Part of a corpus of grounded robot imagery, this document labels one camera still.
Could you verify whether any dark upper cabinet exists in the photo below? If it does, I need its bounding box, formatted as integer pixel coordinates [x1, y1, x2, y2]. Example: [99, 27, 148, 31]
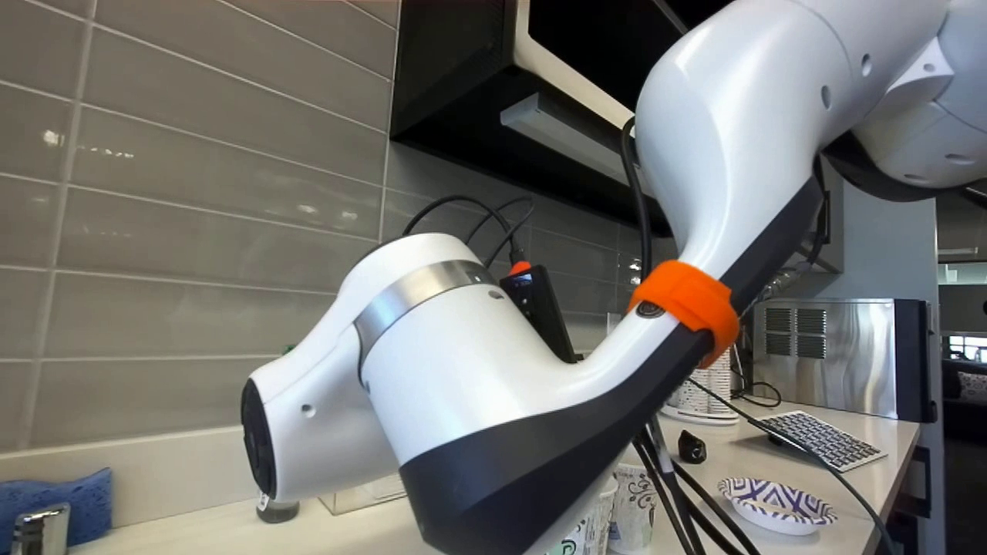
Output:
[385, 0, 745, 237]

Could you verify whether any stainless steel appliance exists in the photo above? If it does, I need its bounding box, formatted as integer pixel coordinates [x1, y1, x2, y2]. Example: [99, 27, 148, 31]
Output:
[760, 293, 942, 424]

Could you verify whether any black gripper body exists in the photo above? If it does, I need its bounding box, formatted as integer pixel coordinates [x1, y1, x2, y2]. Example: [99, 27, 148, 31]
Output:
[504, 263, 581, 364]

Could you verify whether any small black object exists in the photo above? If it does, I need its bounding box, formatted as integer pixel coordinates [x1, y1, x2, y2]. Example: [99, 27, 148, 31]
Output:
[675, 424, 710, 466]

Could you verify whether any blue patterned paper plate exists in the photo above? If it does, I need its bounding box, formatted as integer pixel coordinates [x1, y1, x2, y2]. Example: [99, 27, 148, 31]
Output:
[715, 474, 839, 535]

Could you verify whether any black plugged power cable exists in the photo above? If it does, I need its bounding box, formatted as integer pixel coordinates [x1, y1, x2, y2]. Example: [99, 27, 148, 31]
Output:
[688, 377, 902, 555]

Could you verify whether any blue sponge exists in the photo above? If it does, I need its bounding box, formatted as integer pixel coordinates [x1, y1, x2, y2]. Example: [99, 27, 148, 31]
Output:
[0, 466, 113, 551]

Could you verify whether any checkered calibration board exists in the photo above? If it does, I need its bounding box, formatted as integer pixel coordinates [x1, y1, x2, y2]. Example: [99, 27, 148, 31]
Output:
[755, 407, 887, 474]

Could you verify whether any chrome faucet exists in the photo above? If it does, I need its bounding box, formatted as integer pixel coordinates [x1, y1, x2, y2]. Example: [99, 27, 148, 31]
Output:
[7, 503, 74, 555]

